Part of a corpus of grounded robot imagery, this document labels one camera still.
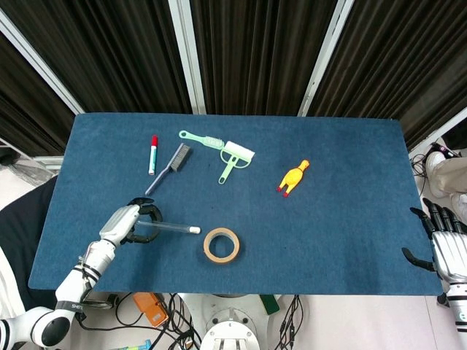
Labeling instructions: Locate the person leg in beige trousers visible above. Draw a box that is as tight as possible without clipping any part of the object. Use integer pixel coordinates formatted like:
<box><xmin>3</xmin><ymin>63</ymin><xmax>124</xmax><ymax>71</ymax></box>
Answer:
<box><xmin>432</xmin><ymin>157</ymin><xmax>467</xmax><ymax>195</ymax></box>

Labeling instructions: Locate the red capped whiteboard marker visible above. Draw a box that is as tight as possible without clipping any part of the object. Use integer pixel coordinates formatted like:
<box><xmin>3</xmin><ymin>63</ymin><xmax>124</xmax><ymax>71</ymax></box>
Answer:
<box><xmin>147</xmin><ymin>134</ymin><xmax>160</xmax><ymax>176</ymax></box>

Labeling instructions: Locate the transparent tube with white cap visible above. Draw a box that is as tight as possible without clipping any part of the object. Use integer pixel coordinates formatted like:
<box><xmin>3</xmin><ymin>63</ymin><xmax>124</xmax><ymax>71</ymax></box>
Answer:
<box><xmin>137</xmin><ymin>219</ymin><xmax>202</xmax><ymax>235</ymax></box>

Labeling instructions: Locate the orange handheld device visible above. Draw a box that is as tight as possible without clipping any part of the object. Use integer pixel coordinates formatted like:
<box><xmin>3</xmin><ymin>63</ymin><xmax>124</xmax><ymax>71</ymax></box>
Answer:
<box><xmin>132</xmin><ymin>292</ymin><xmax>169</xmax><ymax>327</ymax></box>

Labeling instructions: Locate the green rectangular block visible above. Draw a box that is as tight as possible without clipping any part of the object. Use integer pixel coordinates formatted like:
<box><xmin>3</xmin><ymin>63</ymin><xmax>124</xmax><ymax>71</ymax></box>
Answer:
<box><xmin>259</xmin><ymin>295</ymin><xmax>281</xmax><ymax>316</ymax></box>

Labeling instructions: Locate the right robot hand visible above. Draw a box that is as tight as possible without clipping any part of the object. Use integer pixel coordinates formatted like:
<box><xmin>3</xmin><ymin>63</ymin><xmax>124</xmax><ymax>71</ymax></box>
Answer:
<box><xmin>401</xmin><ymin>198</ymin><xmax>467</xmax><ymax>282</ymax></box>

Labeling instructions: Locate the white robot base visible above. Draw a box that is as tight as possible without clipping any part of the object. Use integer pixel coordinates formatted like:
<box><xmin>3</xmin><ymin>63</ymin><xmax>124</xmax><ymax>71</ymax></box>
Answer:
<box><xmin>180</xmin><ymin>293</ymin><xmax>282</xmax><ymax>350</ymax></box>

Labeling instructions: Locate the grey handled brush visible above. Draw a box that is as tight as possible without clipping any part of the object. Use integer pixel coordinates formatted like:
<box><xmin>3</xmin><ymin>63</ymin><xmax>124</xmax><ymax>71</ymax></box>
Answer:
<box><xmin>144</xmin><ymin>142</ymin><xmax>193</xmax><ymax>197</ymax></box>

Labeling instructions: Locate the green comb brush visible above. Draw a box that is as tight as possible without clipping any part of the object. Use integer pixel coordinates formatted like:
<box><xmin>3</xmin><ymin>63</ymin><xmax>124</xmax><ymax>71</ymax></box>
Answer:
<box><xmin>178</xmin><ymin>130</ymin><xmax>226</xmax><ymax>151</ymax></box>

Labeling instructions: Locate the brown tape roll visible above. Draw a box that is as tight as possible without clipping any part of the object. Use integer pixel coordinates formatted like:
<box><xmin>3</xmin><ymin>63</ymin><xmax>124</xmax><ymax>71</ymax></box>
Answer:
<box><xmin>203</xmin><ymin>227</ymin><xmax>241</xmax><ymax>264</ymax></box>

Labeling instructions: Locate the blue felt table mat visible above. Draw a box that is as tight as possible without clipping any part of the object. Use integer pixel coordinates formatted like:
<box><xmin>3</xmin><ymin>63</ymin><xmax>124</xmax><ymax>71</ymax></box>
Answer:
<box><xmin>28</xmin><ymin>112</ymin><xmax>444</xmax><ymax>297</ymax></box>

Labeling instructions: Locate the black cable bundle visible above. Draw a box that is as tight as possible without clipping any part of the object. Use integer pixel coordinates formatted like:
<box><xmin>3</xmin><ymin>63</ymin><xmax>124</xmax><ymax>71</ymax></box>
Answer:
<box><xmin>78</xmin><ymin>292</ymin><xmax>202</xmax><ymax>350</ymax></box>

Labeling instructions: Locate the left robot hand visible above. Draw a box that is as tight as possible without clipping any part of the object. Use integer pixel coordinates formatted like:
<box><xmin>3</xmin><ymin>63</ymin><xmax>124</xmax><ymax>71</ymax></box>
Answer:
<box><xmin>99</xmin><ymin>197</ymin><xmax>163</xmax><ymax>246</ymax></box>

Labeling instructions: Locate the yellow rubber chicken toy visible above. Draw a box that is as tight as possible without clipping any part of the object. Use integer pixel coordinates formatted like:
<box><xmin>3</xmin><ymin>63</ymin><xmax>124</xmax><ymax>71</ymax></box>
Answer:
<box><xmin>277</xmin><ymin>159</ymin><xmax>311</xmax><ymax>198</ymax></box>

